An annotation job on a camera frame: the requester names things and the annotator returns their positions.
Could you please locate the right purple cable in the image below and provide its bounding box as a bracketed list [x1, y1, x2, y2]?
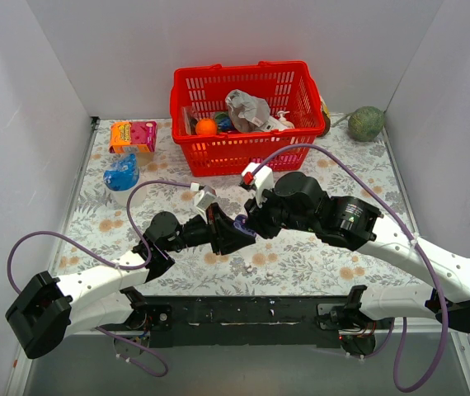
[253, 143, 450, 393]

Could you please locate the red plastic shopping basket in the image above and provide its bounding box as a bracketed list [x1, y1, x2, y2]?
[170, 61, 327, 177]

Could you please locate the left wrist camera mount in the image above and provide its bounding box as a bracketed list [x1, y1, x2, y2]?
[190, 182, 217, 219]

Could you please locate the blue earbud charging case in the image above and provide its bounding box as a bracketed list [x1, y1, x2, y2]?
[233, 214, 256, 238]

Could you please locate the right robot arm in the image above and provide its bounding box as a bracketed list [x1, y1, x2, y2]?
[242, 167, 470, 333]

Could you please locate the green melon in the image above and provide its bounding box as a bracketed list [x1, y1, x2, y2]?
[348, 106, 385, 142]

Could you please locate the grey crumpled bag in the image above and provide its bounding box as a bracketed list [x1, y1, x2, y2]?
[225, 89, 270, 133]

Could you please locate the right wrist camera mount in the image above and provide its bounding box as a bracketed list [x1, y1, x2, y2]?
[240, 163, 274, 207]

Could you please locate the white pump bottle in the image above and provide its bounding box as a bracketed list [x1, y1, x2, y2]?
[277, 111, 294, 129]

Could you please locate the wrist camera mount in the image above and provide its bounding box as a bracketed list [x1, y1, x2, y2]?
[190, 182, 217, 219]
[240, 163, 274, 207]

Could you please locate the orange fruit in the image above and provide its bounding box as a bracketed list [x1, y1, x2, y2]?
[195, 118, 218, 136]

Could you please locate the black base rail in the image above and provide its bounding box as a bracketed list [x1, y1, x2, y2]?
[106, 295, 387, 356]

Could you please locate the orange pink snack box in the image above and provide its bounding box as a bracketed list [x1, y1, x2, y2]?
[109, 120, 157, 154]

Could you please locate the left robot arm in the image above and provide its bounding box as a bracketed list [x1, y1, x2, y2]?
[5, 203, 256, 359]

